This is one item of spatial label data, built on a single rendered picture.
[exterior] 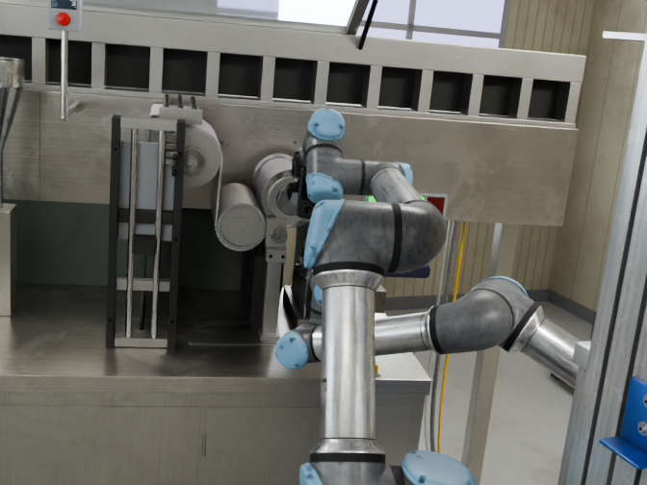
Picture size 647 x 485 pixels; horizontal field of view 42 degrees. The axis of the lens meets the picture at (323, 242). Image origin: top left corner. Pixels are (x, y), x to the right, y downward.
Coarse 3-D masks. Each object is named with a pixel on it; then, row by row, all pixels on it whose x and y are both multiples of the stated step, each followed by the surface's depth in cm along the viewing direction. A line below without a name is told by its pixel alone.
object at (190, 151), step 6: (186, 150) 197; (192, 150) 197; (198, 150) 199; (186, 156) 197; (192, 156) 198; (198, 156) 198; (198, 162) 198; (204, 162) 198; (198, 168) 199; (186, 174) 198; (192, 174) 199; (198, 174) 199
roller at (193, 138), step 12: (192, 132) 202; (192, 144) 203; (204, 144) 203; (216, 144) 204; (204, 156) 204; (216, 156) 204; (204, 168) 205; (216, 168) 205; (192, 180) 205; (204, 180) 206
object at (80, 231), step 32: (32, 224) 233; (64, 224) 235; (96, 224) 236; (192, 224) 241; (32, 256) 235; (64, 256) 237; (96, 256) 239; (192, 256) 243; (224, 256) 245; (192, 288) 246; (224, 288) 247
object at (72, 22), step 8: (48, 0) 189; (56, 0) 190; (64, 0) 190; (72, 0) 190; (80, 0) 191; (48, 8) 190; (56, 8) 190; (64, 8) 190; (72, 8) 191; (80, 8) 192; (48, 16) 190; (56, 16) 191; (64, 16) 189; (72, 16) 191; (80, 16) 193; (48, 24) 191; (56, 24) 191; (64, 24) 190; (72, 24) 192; (80, 24) 193
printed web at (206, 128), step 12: (204, 120) 224; (168, 132) 208; (204, 132) 202; (264, 168) 227; (276, 168) 218; (288, 168) 215; (216, 180) 216; (264, 180) 218; (216, 192) 213; (216, 204) 210; (216, 216) 208; (264, 216) 214; (216, 228) 209
